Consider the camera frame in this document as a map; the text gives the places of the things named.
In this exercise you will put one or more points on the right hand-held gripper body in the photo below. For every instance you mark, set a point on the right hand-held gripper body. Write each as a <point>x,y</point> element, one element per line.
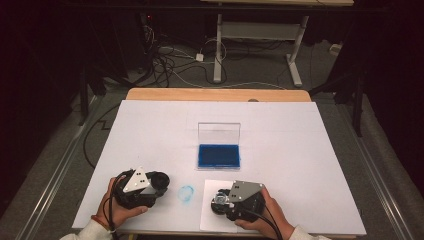
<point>246,193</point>

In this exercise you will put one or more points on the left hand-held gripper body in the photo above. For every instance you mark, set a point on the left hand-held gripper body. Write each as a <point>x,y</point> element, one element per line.
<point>135,190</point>

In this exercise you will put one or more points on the person's left hand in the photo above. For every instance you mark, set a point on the person's left hand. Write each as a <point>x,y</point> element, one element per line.
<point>113,210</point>

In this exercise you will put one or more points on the person's right hand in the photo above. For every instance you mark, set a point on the person's right hand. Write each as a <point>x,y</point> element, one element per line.
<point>271,220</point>

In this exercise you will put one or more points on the small white paper sheet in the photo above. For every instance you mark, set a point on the small white paper sheet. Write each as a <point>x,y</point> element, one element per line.
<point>209,221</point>

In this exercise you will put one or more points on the blue ink pad clear case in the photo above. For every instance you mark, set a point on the blue ink pad clear case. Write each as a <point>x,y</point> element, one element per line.
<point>218,156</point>

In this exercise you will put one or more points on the person's left white sleeve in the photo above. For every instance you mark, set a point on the person's left white sleeve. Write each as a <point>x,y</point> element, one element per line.
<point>88,233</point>

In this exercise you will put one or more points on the person's white sleeve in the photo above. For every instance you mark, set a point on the person's white sleeve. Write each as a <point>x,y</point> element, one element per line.
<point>306,235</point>
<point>88,233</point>

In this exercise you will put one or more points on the person's right white sleeve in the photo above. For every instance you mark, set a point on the person's right white sleeve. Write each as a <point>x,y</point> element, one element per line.
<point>306,235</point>

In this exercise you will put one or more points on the black metal stand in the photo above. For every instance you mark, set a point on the black metal stand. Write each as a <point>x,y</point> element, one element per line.
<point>357,106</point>
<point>83,96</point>

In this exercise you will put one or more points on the white power adapter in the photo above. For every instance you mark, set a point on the white power adapter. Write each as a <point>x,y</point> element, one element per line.
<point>199,57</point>

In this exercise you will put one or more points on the white power strip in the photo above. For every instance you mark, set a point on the white power strip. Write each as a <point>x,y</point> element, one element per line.
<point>335,49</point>

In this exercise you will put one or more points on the metal floor rail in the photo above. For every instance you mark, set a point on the metal floor rail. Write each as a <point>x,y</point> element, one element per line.
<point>376,173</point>
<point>53,180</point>

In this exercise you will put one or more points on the white table frame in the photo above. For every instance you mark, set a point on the white table frame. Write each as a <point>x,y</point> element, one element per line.
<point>218,50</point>

